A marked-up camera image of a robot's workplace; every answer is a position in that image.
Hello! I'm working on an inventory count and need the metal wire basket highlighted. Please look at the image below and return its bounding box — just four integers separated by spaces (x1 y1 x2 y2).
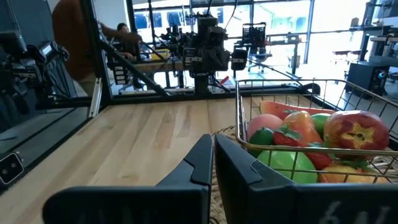
234 77 398 185

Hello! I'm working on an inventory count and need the orange tomato with green stem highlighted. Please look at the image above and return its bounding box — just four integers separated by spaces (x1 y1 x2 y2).
318 161 389 184

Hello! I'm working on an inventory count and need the wooden desk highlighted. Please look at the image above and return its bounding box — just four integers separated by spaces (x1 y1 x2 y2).
133 60 187 75

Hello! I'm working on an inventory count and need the round woven placemat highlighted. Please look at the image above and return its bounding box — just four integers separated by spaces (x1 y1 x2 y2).
208 125 398 224

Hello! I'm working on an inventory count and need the red yellow mango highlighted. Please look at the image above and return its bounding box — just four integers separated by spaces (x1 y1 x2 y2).
282 110 324 147

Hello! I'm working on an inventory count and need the yellow box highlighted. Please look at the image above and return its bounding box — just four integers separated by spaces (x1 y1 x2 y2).
150 49 171 60

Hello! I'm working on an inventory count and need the red strawberry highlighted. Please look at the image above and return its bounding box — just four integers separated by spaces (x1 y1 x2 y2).
273 124 302 147
306 146 333 170

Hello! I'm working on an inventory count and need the standing desk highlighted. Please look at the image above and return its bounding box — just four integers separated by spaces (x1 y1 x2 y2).
267 32 308 78

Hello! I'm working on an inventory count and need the watermelon slice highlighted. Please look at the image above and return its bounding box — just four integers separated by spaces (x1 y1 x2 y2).
259 100 335 121

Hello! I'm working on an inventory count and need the person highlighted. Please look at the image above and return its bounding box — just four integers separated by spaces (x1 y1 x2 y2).
116 22 137 60
51 0 142 97

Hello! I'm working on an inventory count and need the pink peach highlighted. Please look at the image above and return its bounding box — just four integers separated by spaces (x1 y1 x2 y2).
247 113 284 141

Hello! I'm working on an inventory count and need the dark green lime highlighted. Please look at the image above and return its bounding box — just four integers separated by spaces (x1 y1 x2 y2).
248 126 276 158

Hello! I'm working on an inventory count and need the black office chair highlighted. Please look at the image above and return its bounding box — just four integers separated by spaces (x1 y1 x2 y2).
241 22 273 74

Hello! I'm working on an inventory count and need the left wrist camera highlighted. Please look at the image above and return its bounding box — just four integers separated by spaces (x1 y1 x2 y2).
231 48 249 72

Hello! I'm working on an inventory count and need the storage shelf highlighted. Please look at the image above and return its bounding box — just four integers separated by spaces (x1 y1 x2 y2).
348 0 398 68

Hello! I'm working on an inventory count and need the black robot station equipment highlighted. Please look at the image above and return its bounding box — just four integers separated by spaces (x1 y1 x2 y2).
0 29 71 110

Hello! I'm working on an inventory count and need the black computer tower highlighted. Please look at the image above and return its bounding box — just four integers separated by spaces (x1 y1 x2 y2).
346 60 389 96

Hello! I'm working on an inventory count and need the red apple with yellow blotches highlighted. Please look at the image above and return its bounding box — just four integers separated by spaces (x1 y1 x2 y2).
323 110 390 153

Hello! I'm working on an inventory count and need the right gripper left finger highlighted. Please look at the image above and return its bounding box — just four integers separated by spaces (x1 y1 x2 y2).
43 133 214 224

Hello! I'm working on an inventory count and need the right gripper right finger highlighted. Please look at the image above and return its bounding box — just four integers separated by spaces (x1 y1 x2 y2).
214 133 398 224

